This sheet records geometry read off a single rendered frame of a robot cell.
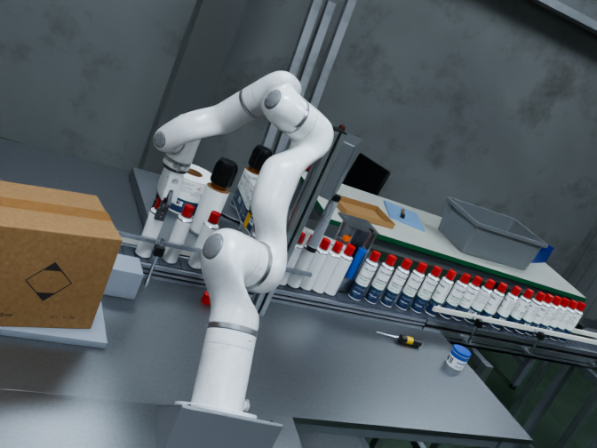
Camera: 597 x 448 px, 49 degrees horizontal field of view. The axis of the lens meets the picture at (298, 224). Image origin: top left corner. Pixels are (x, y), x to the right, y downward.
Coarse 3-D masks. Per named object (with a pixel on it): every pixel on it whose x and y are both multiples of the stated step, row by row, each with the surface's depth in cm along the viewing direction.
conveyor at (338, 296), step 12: (120, 252) 207; (132, 252) 211; (156, 264) 211; (168, 264) 214; (180, 264) 217; (276, 288) 231; (288, 288) 234; (348, 300) 246; (360, 300) 251; (396, 312) 256; (408, 312) 260
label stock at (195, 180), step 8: (192, 168) 263; (200, 168) 267; (184, 176) 251; (192, 176) 254; (200, 176) 262; (208, 176) 262; (184, 184) 250; (192, 184) 250; (200, 184) 251; (184, 192) 251; (192, 192) 252; (200, 192) 253; (184, 200) 253; (192, 200) 253; (176, 208) 254; (192, 216) 257
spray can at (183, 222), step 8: (184, 208) 209; (192, 208) 209; (184, 216) 209; (176, 224) 210; (184, 224) 209; (176, 232) 210; (184, 232) 210; (168, 240) 213; (176, 240) 211; (184, 240) 212; (168, 248) 212; (168, 256) 213; (176, 256) 214
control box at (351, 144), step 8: (352, 136) 211; (344, 144) 199; (352, 144) 199; (360, 144) 214; (344, 152) 200; (352, 152) 199; (336, 160) 201; (344, 160) 200; (352, 160) 214; (336, 168) 201; (344, 168) 201; (328, 176) 203; (336, 176) 202; (344, 176) 213; (328, 184) 203; (336, 184) 203; (328, 192) 204; (336, 192) 213
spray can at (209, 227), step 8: (216, 216) 212; (208, 224) 213; (216, 224) 214; (200, 232) 215; (208, 232) 213; (200, 240) 215; (192, 256) 217; (200, 256) 216; (192, 264) 217; (200, 264) 218
